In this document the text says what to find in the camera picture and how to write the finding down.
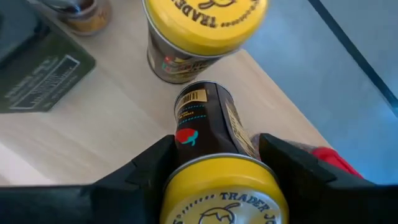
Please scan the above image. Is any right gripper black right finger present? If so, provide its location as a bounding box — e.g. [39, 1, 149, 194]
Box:
[259, 133, 398, 224]

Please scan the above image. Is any red lidded patterned spice tin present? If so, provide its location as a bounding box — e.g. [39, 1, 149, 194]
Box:
[250, 133, 364, 180]

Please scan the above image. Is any wooden shelf with black legs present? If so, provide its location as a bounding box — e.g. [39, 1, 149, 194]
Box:
[0, 0, 330, 187]

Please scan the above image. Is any yellow lidded spice jar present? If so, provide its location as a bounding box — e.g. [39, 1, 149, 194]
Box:
[142, 0, 270, 85]
[160, 80, 290, 224]

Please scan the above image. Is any small cork-stoppered glass spice jar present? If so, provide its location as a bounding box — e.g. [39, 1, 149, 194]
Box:
[37, 0, 113, 35]

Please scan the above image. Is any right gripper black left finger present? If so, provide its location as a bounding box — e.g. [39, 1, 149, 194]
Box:
[0, 134, 180, 224]

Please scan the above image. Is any dark green rectangular tin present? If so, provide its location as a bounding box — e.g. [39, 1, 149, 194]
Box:
[0, 0, 50, 68]
[0, 18, 96, 114]

